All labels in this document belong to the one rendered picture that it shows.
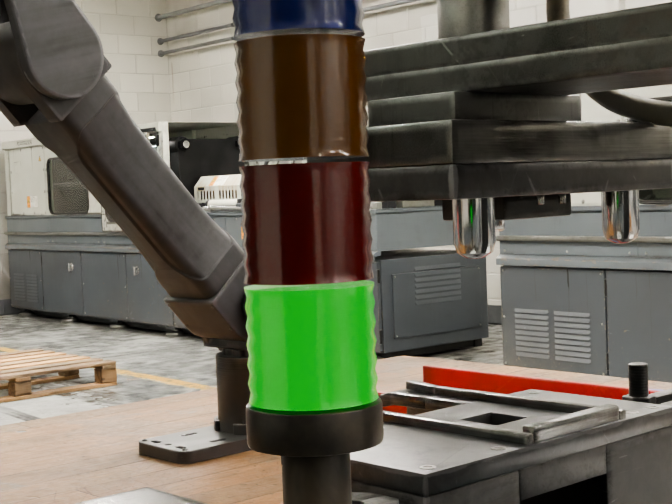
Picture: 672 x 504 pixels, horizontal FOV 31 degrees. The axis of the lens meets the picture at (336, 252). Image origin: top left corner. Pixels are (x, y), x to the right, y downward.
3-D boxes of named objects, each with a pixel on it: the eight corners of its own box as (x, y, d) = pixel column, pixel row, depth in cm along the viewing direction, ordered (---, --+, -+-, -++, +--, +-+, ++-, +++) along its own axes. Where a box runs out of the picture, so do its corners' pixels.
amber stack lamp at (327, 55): (310, 160, 38) (305, 52, 38) (397, 155, 35) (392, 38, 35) (211, 162, 35) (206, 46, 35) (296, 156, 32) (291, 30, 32)
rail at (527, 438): (348, 447, 69) (347, 404, 68) (535, 484, 59) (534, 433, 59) (341, 449, 68) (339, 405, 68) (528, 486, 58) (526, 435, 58)
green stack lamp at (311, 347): (319, 383, 38) (314, 278, 38) (405, 396, 35) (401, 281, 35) (222, 401, 36) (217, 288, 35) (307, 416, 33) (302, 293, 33)
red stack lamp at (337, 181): (314, 272, 38) (310, 165, 38) (401, 276, 35) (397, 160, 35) (217, 282, 35) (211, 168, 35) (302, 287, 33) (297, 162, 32)
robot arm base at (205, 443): (363, 336, 108) (312, 331, 113) (179, 364, 95) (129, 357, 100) (367, 424, 109) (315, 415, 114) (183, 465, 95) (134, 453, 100)
